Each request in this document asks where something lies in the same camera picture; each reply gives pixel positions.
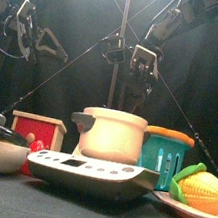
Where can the black bracket on frame post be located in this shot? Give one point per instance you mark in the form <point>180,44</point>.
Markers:
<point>113,50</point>

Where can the teal basket orange rim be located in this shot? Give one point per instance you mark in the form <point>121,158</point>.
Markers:
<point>164,154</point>

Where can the metal frame centre post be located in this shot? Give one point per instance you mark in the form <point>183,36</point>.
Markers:
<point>124,22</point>

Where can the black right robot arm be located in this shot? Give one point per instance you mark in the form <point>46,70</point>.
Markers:
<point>185,13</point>

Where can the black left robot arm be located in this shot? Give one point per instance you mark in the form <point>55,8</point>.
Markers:
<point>10,5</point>

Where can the toy corn green husk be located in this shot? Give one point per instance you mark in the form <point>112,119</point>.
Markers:
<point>201,190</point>

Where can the pink cutting board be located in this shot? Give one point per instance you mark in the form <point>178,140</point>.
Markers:
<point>193,215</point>

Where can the wooden box red sides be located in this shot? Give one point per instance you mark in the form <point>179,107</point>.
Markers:
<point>43,130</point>

